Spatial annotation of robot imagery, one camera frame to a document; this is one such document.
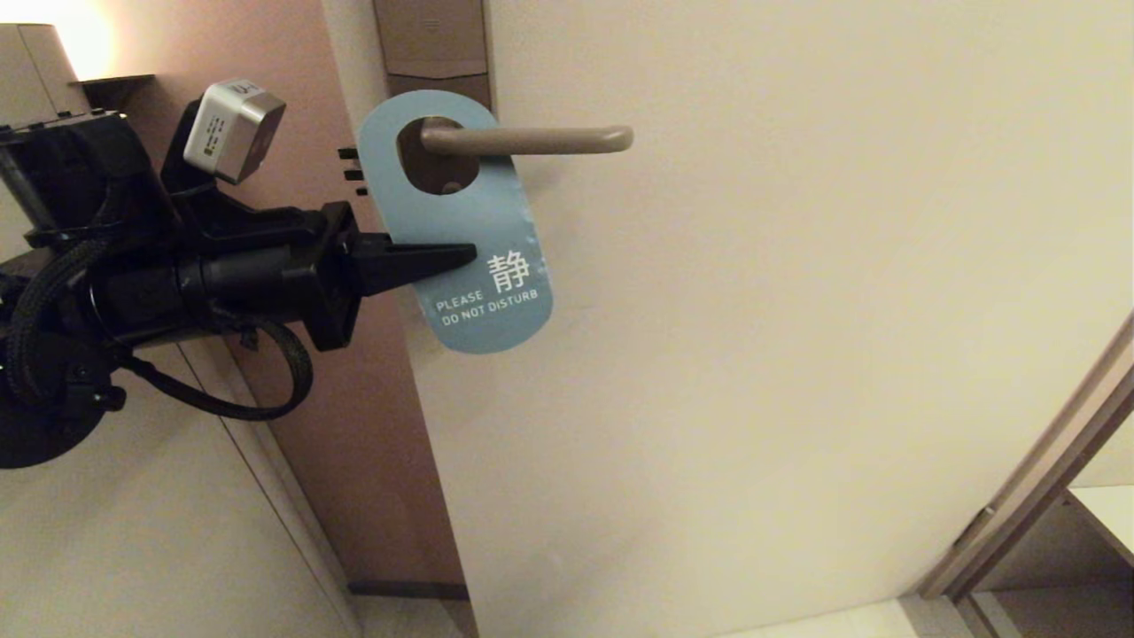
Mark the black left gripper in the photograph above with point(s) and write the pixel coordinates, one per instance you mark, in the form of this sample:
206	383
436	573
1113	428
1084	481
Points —
323	275

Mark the white and blue door hanger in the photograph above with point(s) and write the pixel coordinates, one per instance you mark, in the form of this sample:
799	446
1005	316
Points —
469	213

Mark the brown door jamb panel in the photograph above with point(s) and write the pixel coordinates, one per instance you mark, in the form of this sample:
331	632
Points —
354	461

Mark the white door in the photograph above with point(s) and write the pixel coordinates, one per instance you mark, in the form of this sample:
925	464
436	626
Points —
753	399

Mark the brown metal lock plate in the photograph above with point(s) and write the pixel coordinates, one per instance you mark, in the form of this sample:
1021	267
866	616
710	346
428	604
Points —
430	40

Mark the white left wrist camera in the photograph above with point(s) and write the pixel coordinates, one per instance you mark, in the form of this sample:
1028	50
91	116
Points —
226	128

